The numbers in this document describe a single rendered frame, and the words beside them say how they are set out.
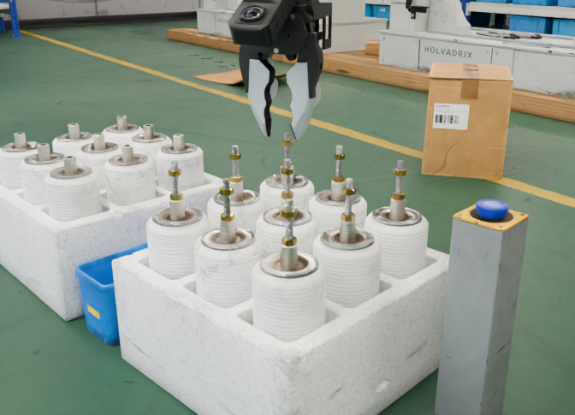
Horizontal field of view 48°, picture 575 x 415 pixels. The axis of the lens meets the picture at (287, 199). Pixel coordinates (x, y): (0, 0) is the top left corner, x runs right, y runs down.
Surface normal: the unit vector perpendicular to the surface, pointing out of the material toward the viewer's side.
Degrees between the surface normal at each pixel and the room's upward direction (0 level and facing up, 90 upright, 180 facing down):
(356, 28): 90
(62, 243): 90
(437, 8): 90
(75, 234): 90
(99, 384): 0
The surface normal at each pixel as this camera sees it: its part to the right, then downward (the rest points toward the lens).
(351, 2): 0.58, 0.28
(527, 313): 0.00, -0.94
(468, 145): -0.25, 0.32
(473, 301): -0.70, 0.25
